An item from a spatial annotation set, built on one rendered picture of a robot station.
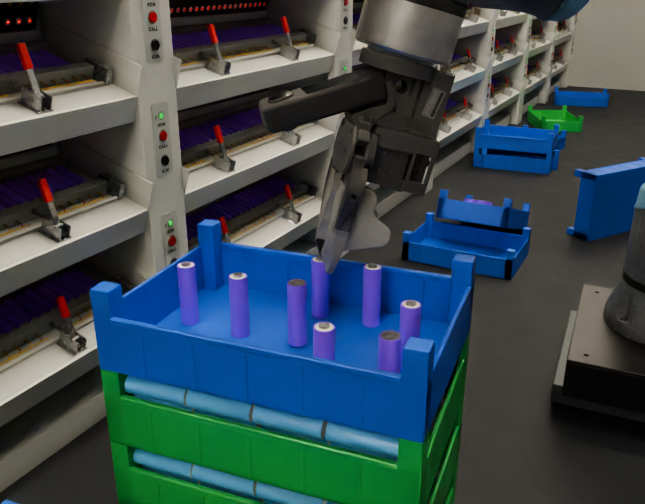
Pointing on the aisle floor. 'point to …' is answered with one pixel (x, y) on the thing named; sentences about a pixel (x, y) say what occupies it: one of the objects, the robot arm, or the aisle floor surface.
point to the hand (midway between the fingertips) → (322, 252)
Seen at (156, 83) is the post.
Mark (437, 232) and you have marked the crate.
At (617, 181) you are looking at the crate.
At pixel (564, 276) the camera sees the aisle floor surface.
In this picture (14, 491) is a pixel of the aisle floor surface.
